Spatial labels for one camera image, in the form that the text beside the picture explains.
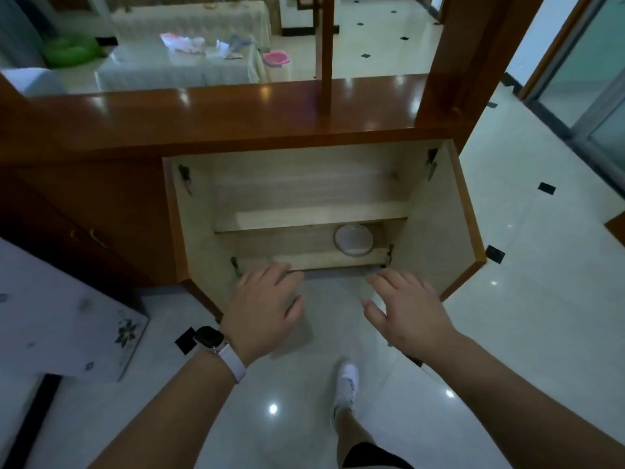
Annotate green inflatable ring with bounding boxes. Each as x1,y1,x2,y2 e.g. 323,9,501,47
41,33,106,69

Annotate white covered armchair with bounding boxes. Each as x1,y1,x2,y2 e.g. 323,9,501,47
0,67,65,96

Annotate smartwatch with white band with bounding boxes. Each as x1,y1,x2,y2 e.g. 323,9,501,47
192,325,248,385

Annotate light wooden cabinet shelf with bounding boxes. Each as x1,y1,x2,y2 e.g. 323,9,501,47
214,201,409,234

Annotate black shorts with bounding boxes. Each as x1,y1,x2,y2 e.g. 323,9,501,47
341,441,417,469

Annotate brown wooden cabinet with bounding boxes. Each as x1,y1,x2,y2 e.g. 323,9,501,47
0,72,489,324

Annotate sliding glass door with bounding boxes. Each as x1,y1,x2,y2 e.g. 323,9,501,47
520,0,625,198

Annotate person's leg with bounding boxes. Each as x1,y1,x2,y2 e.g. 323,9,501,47
334,406,378,451

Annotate narrow open cabinet door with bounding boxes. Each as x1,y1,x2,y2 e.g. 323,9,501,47
162,156,241,324

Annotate wide wooden pillar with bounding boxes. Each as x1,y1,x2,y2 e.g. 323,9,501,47
414,0,549,138

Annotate pink plastic basin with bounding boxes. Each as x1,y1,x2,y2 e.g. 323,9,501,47
262,50,293,69

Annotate person's left forearm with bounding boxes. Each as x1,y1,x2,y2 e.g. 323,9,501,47
87,354,245,469

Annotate coffee table with white cloth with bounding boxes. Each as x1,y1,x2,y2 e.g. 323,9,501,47
95,40,270,92

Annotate sofa with white cover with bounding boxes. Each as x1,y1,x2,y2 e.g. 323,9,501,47
109,0,272,50

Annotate person's right hand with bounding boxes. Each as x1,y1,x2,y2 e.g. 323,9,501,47
362,268,460,359

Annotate wide open cabinet door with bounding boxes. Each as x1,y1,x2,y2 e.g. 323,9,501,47
391,139,489,302

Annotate person's right forearm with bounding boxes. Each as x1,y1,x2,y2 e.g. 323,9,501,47
406,333,625,469

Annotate pink and white plastic bag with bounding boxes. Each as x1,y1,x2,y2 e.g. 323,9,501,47
160,32,206,55

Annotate slim wooden post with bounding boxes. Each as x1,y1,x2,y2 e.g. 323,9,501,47
319,0,336,119

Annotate table with floral white cloth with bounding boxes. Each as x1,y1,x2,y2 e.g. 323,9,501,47
0,236,150,384

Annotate white round bowl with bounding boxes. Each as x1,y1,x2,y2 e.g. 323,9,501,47
334,223,375,256

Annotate person's left hand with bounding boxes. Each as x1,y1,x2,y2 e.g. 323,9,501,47
220,262,306,368

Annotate crumpled white paper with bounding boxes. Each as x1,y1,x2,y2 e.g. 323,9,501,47
204,39,244,60

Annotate white sneaker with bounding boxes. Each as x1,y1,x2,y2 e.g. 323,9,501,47
331,361,360,426

